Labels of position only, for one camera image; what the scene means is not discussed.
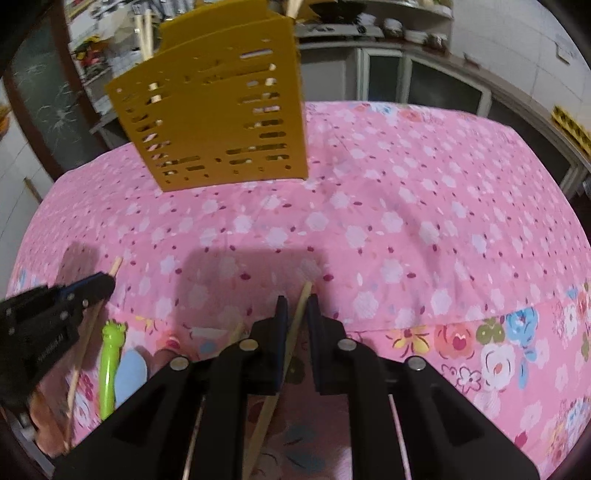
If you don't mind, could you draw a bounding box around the yellow perforated utensil holder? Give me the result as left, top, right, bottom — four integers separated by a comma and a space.
105, 1, 308, 192

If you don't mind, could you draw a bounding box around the green frog handle utensil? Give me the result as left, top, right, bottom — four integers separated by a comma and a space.
99, 320, 126, 420

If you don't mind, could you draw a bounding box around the kitchen counter cabinet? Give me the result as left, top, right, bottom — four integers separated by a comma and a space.
298, 36, 590, 198

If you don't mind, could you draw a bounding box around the wooden stick by wall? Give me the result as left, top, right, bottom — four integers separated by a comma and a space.
23, 177, 43, 204

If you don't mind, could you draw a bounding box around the dark glass door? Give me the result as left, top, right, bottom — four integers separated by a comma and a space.
3, 1, 108, 180

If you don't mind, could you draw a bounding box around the person's left hand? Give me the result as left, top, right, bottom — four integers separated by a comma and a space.
29, 360, 69, 458

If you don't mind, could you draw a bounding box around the yellow egg tray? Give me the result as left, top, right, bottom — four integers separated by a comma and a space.
551, 105, 591, 157

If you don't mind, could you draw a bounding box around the light blue plastic spoon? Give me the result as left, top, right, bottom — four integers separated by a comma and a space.
114, 350, 148, 408

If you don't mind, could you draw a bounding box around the wall power socket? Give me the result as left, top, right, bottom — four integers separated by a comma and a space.
555, 40, 573, 65

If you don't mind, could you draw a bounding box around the pink floral tablecloth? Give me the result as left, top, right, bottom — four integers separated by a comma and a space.
8, 103, 590, 478

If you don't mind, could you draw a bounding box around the thin wooden chopstick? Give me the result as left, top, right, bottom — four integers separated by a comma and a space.
240, 280, 315, 480

